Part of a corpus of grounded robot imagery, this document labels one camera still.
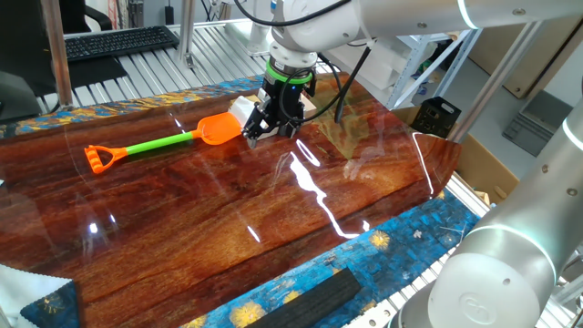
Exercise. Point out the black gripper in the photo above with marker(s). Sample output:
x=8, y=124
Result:
x=273, y=93

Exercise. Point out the orange green toy shovel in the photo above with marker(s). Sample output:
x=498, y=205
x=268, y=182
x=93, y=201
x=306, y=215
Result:
x=218, y=130

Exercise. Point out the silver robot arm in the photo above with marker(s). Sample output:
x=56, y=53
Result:
x=501, y=255

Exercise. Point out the white tissue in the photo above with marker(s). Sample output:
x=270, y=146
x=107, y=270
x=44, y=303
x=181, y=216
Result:
x=240, y=109

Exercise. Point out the gold tissue box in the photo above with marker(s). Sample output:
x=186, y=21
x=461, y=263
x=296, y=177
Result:
x=249, y=97

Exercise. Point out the light wooden block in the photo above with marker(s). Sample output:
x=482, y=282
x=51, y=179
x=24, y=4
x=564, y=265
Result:
x=309, y=105

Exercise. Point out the white shelf rack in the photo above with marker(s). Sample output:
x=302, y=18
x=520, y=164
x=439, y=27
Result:
x=410, y=68

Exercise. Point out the black plastic crate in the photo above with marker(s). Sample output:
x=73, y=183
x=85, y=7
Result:
x=435, y=116

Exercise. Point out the blue starry painting cloth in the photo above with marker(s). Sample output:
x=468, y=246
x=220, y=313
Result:
x=410, y=237

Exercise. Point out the black foam block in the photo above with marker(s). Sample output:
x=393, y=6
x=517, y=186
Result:
x=309, y=300

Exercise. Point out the black keyboard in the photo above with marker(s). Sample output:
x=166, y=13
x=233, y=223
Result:
x=118, y=43

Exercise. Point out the black desk mat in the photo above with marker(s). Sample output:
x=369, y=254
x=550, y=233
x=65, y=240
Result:
x=95, y=73

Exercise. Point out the cardboard box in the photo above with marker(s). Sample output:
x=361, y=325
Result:
x=483, y=168

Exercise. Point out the black office chair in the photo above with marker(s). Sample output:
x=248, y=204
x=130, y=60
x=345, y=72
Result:
x=86, y=13

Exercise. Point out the grey stacked crates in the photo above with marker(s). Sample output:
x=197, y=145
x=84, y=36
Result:
x=533, y=125

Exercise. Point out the brown wooden board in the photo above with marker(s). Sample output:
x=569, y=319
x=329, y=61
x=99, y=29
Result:
x=524, y=59

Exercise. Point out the black monitor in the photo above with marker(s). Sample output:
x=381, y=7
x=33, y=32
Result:
x=18, y=45

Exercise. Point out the aluminium frame post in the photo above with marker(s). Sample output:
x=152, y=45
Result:
x=57, y=54
x=187, y=32

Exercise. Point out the slanted aluminium frame bar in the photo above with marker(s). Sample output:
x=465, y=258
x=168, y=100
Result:
x=496, y=77

